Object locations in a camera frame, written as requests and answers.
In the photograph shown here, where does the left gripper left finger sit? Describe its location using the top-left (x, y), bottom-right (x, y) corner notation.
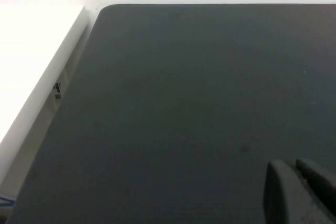
top-left (263, 159), bottom-right (332, 224)

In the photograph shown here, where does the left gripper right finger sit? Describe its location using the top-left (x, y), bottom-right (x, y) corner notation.
top-left (296, 157), bottom-right (336, 224)

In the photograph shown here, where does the dark grey table mat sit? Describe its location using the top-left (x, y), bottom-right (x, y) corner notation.
top-left (7, 3), bottom-right (336, 224)

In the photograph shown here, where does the white side panel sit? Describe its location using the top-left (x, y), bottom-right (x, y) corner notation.
top-left (0, 0), bottom-right (90, 198)

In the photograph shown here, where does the small metal bracket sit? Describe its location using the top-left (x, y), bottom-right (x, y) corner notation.
top-left (53, 82), bottom-right (62, 100)

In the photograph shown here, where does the blue cable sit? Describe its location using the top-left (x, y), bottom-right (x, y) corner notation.
top-left (0, 195), bottom-right (14, 210)

